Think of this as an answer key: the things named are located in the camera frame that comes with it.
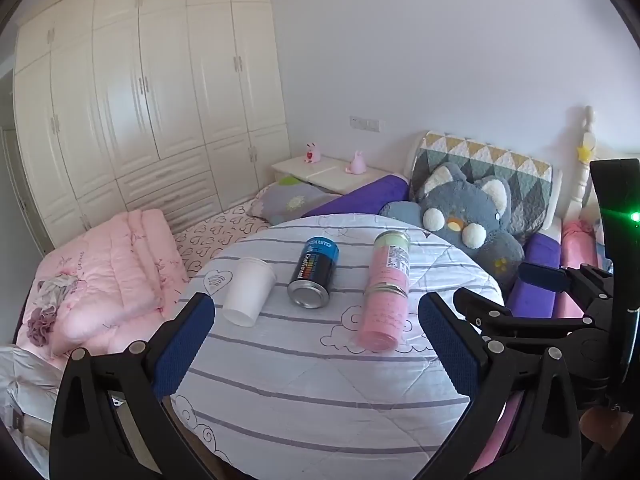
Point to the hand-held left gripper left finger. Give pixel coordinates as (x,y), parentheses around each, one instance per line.
(181,347)

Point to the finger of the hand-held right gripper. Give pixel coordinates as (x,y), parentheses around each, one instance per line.
(540,276)
(492,315)

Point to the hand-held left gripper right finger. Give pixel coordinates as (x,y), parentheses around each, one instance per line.
(452,352)

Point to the white cup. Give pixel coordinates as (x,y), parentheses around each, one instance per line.
(247,292)

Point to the purple cushion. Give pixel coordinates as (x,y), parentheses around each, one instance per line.
(537,260)

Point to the pink pillow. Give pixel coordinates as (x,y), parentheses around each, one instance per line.
(577,240)

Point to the plain pink canister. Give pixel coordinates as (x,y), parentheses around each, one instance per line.
(382,320)

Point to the grey cat plush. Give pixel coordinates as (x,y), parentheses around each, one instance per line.
(465,210)

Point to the folded pink quilt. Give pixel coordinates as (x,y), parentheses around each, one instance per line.
(115,270)

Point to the pink green labelled canister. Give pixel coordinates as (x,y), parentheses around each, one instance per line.
(392,262)

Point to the yellow star decoration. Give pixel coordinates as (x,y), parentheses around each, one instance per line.
(585,153)

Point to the triangle patterned headboard cover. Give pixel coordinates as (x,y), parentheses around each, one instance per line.
(500,165)

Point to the heart print bed sheet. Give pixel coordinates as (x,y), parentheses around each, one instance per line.
(215,232)

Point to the striped white quilt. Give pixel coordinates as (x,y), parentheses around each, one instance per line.
(310,390)

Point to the crumpled grey purple clothes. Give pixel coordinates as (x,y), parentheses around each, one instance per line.
(50,305)

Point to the dark blue canister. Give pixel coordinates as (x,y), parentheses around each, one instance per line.
(314,275)

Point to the white plastic bag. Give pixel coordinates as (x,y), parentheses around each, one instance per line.
(25,385)

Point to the long purple bolster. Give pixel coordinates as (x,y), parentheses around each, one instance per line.
(360,196)

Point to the grey floral pillow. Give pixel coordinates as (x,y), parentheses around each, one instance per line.
(290,202)

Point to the pink rabbit figurine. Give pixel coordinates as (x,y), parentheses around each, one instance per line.
(312,153)
(357,162)

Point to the white nightstand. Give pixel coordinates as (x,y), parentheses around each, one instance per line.
(325,172)

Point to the cream wardrobe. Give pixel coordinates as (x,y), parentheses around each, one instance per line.
(150,95)

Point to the white bed post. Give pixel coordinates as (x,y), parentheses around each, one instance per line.
(585,180)

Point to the white wall switch plate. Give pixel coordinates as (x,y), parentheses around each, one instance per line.
(364,121)

